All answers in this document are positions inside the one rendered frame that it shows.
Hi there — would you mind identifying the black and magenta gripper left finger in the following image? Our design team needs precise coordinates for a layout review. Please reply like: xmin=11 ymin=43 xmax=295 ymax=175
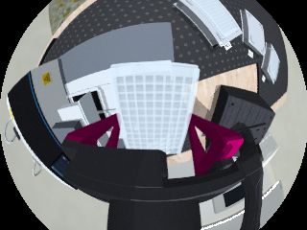
xmin=65 ymin=113 xmax=120 ymax=148

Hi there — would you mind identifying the white well plate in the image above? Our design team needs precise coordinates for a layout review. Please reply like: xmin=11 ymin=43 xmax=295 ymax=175
xmin=188 ymin=0 xmax=240 ymax=38
xmin=270 ymin=50 xmax=279 ymax=80
xmin=109 ymin=61 xmax=200 ymax=154

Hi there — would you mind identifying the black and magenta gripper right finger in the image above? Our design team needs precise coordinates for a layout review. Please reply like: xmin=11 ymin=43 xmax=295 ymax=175
xmin=188 ymin=113 xmax=244 ymax=175

